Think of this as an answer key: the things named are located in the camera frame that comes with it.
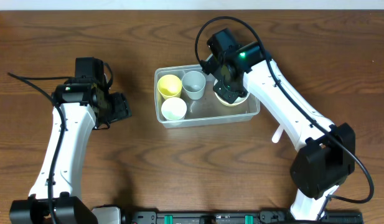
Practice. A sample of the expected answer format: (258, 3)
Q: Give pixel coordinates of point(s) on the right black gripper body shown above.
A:
(226, 83)

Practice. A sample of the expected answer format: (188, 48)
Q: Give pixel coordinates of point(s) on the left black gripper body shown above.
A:
(120, 106)

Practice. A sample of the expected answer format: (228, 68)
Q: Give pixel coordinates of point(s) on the grey plastic bowl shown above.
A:
(241, 100)

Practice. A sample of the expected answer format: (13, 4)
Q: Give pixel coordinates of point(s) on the yellow plastic bowl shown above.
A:
(229, 104)

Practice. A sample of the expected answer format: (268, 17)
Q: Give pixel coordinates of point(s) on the grey plastic cup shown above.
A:
(194, 84)

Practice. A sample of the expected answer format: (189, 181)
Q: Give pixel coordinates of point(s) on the clear plastic container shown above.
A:
(208, 110)

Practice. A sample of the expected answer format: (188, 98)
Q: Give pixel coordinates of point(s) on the yellow plastic cup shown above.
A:
(169, 86)

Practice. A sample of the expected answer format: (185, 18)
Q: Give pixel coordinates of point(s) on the white plastic cup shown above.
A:
(174, 109)

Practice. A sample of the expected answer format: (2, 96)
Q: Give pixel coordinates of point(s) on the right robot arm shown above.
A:
(325, 152)

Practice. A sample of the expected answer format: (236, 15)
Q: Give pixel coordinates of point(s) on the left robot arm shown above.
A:
(56, 194)

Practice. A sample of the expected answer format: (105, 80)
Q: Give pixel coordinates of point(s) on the white plastic fork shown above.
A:
(277, 134)

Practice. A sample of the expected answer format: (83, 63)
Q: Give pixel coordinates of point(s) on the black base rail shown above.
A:
(222, 217)

